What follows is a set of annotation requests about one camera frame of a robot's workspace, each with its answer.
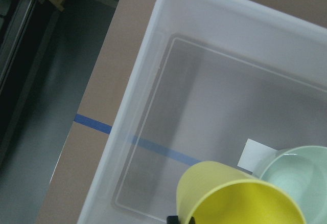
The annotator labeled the grey metal rail frame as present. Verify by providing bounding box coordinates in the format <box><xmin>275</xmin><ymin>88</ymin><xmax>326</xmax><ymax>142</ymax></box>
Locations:
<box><xmin>1</xmin><ymin>0</ymin><xmax>35</xmax><ymax>89</ymax></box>

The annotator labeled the white label sticker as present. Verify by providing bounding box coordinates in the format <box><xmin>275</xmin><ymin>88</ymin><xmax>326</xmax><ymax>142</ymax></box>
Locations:
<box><xmin>237</xmin><ymin>139</ymin><xmax>277</xmax><ymax>173</ymax></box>

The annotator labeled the yellow plastic cup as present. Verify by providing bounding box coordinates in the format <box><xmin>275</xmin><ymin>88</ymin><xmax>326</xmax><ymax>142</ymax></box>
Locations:
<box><xmin>176</xmin><ymin>161</ymin><xmax>307</xmax><ymax>223</ymax></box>

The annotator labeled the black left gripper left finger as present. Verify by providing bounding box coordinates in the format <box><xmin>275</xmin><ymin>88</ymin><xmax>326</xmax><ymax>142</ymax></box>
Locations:
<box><xmin>167</xmin><ymin>215</ymin><xmax>180</xmax><ymax>224</ymax></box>

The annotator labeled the mint green plastic cup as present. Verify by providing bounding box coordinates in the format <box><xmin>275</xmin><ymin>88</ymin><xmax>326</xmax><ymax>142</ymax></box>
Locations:
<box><xmin>252</xmin><ymin>145</ymin><xmax>326</xmax><ymax>223</ymax></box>

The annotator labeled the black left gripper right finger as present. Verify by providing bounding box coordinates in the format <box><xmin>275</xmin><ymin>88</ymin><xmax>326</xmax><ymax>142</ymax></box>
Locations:
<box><xmin>189</xmin><ymin>217</ymin><xmax>195</xmax><ymax>224</ymax></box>

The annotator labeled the translucent plastic storage box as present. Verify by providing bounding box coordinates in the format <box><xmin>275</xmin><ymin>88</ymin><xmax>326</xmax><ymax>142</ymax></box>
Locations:
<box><xmin>78</xmin><ymin>0</ymin><xmax>326</xmax><ymax>223</ymax></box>

